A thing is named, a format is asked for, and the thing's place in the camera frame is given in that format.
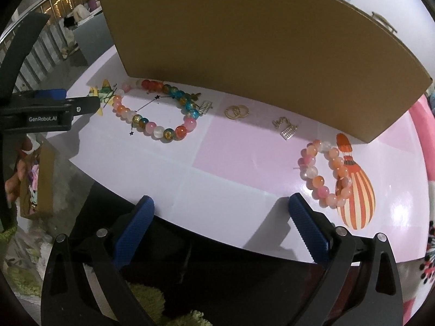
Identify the wooden chair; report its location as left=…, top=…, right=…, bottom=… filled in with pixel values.
left=372, top=12, right=398, bottom=34

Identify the small cardboard box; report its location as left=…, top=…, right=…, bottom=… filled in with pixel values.
left=18, top=139, right=57, bottom=220

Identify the person's left hand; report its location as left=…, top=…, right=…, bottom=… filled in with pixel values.
left=5, top=139, right=35, bottom=204

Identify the large brown cardboard box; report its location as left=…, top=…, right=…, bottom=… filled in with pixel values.
left=100, top=0, right=434, bottom=143

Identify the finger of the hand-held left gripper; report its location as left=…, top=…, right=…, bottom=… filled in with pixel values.
left=14, top=89, right=67, bottom=101
left=64, top=96, right=101, bottom=116

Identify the green white shaggy rug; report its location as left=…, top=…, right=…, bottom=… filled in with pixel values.
left=0, top=166, right=204, bottom=326

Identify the multicolour glass bead bracelet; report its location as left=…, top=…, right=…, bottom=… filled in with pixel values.
left=112, top=79, right=198, bottom=142

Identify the pink orange bead bracelet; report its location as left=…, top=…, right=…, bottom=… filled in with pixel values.
left=298, top=139, right=354, bottom=208

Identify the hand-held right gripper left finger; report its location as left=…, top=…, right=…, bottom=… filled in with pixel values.
left=41, top=195, right=160, bottom=326

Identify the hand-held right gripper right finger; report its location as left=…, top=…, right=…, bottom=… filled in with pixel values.
left=288, top=193, right=405, bottom=326

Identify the grey cabinet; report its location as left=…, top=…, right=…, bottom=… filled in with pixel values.
left=72, top=16, right=118, bottom=68

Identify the pink floral blanket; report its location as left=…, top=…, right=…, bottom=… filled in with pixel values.
left=396, top=93, right=435, bottom=316

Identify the metal balcony railing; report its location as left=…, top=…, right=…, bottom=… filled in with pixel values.
left=10, top=24, right=73, bottom=90

